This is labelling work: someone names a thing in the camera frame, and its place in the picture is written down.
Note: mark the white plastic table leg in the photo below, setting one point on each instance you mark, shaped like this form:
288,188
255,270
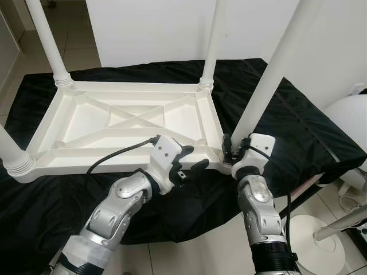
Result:
49,46
14,157
212,40
275,69

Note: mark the black table cloth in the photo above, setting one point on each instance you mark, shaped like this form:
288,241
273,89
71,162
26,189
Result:
298,126

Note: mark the white power strip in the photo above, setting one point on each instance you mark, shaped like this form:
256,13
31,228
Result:
360,232

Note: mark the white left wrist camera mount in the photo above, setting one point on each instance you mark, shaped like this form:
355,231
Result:
164,152

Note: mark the white plastic table top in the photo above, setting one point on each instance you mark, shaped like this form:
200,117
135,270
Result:
86,120

